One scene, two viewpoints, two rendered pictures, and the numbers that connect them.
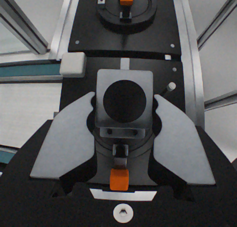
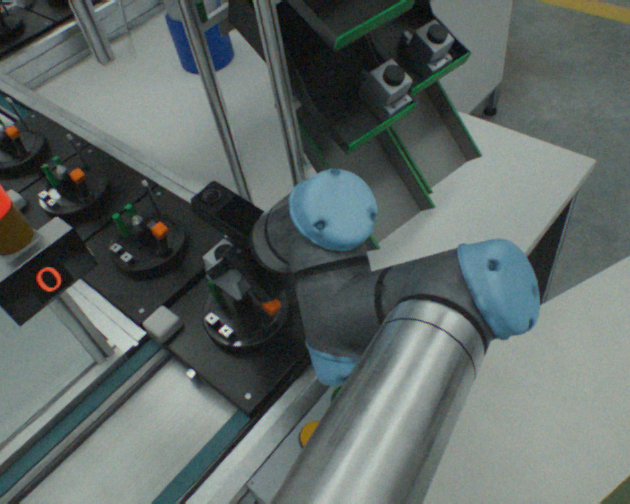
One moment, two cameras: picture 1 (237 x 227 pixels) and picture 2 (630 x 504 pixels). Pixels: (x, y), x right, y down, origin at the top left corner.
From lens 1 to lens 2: 73 cm
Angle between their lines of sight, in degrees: 36
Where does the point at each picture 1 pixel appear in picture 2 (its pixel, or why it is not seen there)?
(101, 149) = (256, 339)
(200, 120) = not seen: hidden behind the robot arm
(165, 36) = (213, 235)
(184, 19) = not seen: hidden behind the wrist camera
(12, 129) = (144, 475)
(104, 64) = (189, 300)
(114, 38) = (174, 277)
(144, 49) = not seen: hidden behind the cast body
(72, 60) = (159, 318)
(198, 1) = (203, 165)
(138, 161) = (296, 324)
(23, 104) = (132, 436)
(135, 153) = (282, 315)
